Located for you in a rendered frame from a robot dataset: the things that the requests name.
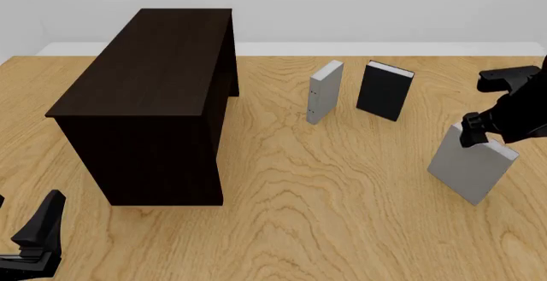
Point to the dark wooden cabinet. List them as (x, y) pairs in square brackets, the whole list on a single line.
[(141, 95)]

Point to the flat plate on black stalk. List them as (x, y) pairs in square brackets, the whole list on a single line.
[(504, 75)]

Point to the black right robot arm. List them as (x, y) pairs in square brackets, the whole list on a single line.
[(523, 114)]

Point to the wide grey book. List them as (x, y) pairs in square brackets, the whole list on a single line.
[(466, 172)]

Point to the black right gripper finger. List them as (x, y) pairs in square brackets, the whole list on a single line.
[(471, 132)]

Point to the narrow grey book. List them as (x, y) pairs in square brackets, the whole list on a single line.
[(325, 92)]

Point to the black book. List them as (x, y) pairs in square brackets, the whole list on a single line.
[(383, 93)]

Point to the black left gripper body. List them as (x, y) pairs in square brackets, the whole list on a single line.
[(25, 266)]

